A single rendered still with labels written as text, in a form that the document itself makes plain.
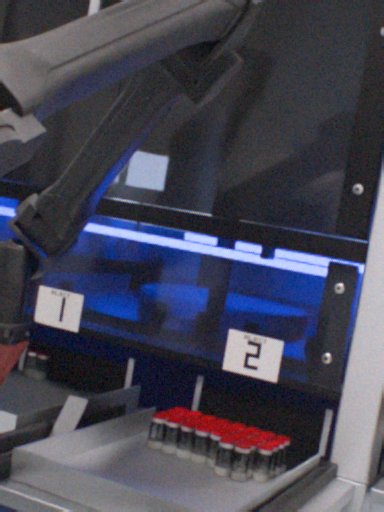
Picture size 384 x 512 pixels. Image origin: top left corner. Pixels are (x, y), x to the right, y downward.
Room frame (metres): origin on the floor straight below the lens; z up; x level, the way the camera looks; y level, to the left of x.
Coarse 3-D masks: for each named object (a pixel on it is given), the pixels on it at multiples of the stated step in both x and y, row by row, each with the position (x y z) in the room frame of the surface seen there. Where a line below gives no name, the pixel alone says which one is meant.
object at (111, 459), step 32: (128, 416) 1.17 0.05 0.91; (32, 448) 0.97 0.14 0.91; (64, 448) 1.03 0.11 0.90; (96, 448) 1.10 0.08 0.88; (128, 448) 1.13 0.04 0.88; (32, 480) 0.92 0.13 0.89; (64, 480) 0.91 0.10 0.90; (96, 480) 0.89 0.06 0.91; (128, 480) 1.00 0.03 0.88; (160, 480) 1.02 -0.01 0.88; (192, 480) 1.04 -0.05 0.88; (224, 480) 1.06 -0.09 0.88; (288, 480) 1.02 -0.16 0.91
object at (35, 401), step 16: (16, 384) 1.38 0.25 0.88; (32, 384) 1.40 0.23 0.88; (48, 384) 1.42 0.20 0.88; (64, 384) 1.44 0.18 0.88; (0, 400) 1.26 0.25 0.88; (16, 400) 1.28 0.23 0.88; (32, 400) 1.29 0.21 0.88; (48, 400) 1.31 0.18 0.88; (64, 400) 1.33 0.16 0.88; (96, 400) 1.25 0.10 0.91; (112, 400) 1.30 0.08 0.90; (128, 400) 1.35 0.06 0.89; (0, 416) 1.08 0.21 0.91; (16, 416) 1.07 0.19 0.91; (32, 416) 1.11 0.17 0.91; (48, 416) 1.14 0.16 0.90; (0, 432) 1.08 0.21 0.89
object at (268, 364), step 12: (228, 336) 1.24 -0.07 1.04; (240, 336) 1.23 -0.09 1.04; (252, 336) 1.22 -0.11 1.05; (228, 348) 1.24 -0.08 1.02; (240, 348) 1.23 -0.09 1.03; (252, 348) 1.22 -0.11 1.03; (264, 348) 1.21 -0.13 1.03; (276, 348) 1.21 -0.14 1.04; (228, 360) 1.24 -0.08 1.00; (240, 360) 1.23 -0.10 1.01; (252, 360) 1.22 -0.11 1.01; (264, 360) 1.21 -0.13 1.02; (276, 360) 1.21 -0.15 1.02; (240, 372) 1.23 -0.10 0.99; (252, 372) 1.22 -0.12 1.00; (264, 372) 1.21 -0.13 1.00; (276, 372) 1.21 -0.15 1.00
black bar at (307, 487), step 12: (324, 468) 1.13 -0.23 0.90; (336, 468) 1.15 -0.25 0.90; (300, 480) 1.05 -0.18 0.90; (312, 480) 1.06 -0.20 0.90; (324, 480) 1.10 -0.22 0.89; (288, 492) 1.00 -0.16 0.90; (300, 492) 1.01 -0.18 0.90; (312, 492) 1.05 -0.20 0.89; (276, 504) 0.94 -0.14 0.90; (288, 504) 0.96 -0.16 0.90; (300, 504) 1.01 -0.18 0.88
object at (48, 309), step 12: (48, 288) 1.37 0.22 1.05; (48, 300) 1.37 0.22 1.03; (60, 300) 1.36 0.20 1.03; (72, 300) 1.35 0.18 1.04; (36, 312) 1.38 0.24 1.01; (48, 312) 1.37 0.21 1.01; (60, 312) 1.36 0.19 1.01; (72, 312) 1.35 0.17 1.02; (48, 324) 1.37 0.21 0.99; (60, 324) 1.36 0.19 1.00; (72, 324) 1.35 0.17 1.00
